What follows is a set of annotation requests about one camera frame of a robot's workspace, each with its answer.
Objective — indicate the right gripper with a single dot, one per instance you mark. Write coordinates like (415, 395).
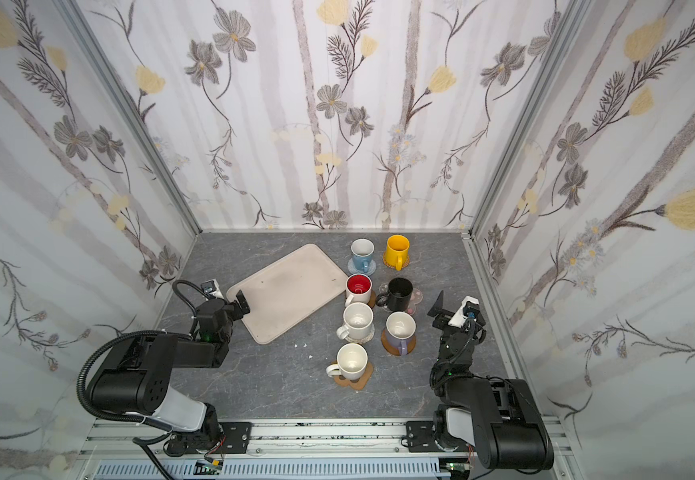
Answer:
(445, 321)

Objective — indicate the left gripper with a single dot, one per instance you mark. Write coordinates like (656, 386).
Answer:
(231, 309)

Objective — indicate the pink flower silicone coaster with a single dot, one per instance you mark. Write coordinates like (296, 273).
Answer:
(414, 300)

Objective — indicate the beige serving tray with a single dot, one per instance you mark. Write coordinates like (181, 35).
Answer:
(289, 291)

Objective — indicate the purple mug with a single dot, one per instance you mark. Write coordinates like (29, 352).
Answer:
(400, 326)

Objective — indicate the black mug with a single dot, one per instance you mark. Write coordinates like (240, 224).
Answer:
(397, 297)

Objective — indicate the plain round wooden coaster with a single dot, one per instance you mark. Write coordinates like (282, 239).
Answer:
(407, 346)

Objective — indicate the yellow mug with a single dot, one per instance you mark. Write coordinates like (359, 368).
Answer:
(396, 254)

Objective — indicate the white patterned round coaster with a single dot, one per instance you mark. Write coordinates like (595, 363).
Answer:
(345, 337)

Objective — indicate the red interior mug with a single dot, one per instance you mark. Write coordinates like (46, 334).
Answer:
(358, 289)

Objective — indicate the light blue mug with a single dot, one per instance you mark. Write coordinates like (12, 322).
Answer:
(362, 251)

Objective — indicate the blue woven round coaster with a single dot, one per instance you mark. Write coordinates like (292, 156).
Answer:
(369, 271)

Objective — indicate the white mug with handle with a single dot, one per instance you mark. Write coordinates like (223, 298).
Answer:
(352, 361)

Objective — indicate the brown paw print coaster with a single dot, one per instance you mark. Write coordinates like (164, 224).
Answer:
(358, 384)

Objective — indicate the glossy brown round coaster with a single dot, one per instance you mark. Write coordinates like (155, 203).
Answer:
(372, 300)

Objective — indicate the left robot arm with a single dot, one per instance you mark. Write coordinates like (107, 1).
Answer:
(128, 379)

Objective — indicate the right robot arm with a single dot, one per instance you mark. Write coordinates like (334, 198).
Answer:
(496, 416)

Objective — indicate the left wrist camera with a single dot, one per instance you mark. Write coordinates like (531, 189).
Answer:
(212, 288)

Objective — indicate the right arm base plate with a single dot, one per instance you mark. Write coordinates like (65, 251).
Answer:
(428, 436)

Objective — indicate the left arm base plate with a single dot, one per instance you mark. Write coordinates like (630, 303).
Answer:
(225, 437)

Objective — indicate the white cable duct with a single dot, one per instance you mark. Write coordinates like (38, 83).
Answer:
(324, 468)

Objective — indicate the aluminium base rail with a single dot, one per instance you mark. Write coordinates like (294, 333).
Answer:
(289, 438)

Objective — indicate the left corner aluminium post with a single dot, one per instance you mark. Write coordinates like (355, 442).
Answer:
(73, 18)

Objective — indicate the corner aluminium post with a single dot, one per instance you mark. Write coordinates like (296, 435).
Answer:
(73, 18)
(561, 43)

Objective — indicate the right corner aluminium post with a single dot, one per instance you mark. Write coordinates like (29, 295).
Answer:
(561, 43)

